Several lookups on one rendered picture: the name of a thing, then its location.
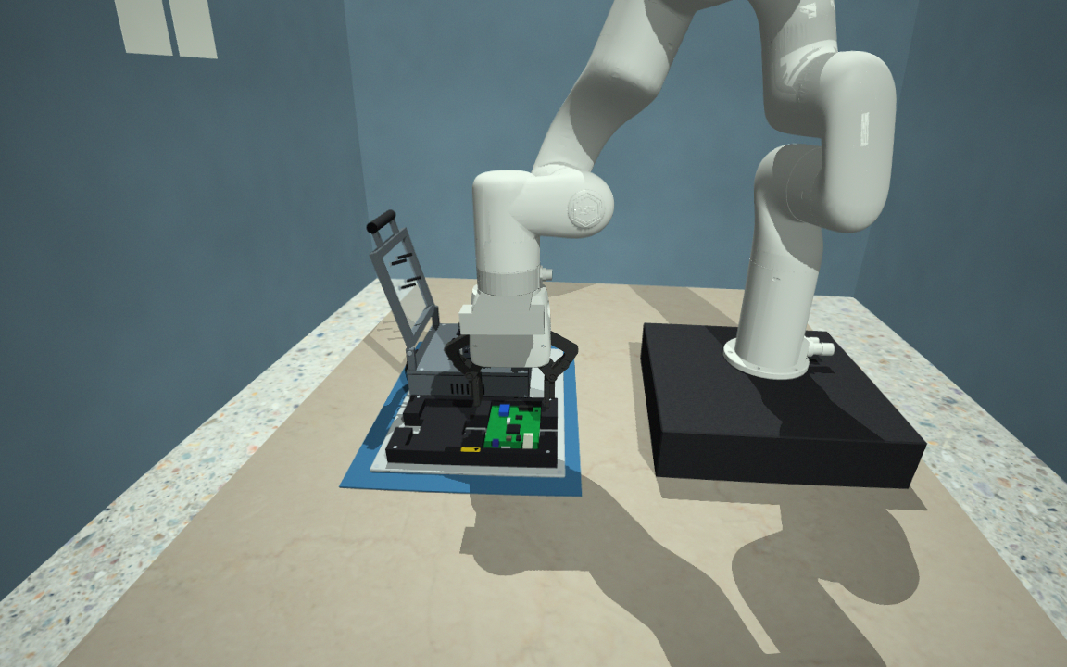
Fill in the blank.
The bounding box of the green circuit board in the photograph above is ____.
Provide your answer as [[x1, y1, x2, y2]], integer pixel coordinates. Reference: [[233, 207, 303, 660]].
[[483, 404, 541, 449]]

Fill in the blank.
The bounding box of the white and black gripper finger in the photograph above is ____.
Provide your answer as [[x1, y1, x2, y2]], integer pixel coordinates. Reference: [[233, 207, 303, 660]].
[[444, 334, 483, 407], [538, 331, 578, 408]]

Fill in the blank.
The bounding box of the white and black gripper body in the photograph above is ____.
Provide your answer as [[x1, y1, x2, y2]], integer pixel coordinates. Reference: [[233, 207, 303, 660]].
[[469, 283, 551, 368]]

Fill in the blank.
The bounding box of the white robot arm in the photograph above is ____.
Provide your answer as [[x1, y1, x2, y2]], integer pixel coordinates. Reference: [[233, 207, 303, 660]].
[[458, 0, 897, 380]]

